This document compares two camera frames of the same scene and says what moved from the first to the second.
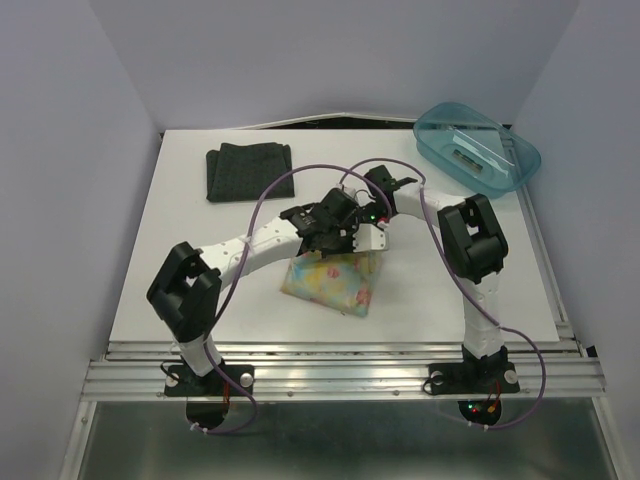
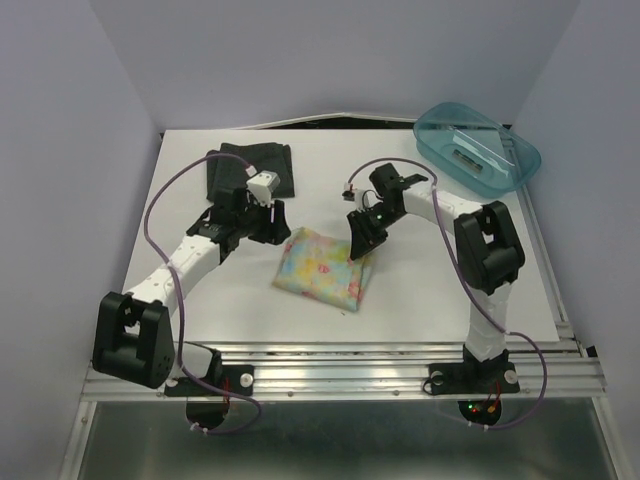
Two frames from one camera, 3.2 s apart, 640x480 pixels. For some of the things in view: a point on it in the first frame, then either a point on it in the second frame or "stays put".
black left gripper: [349, 225] → [274, 232]
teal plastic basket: [475, 150] stays put
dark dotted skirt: [241, 172] stays put
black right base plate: [455, 378] stays put
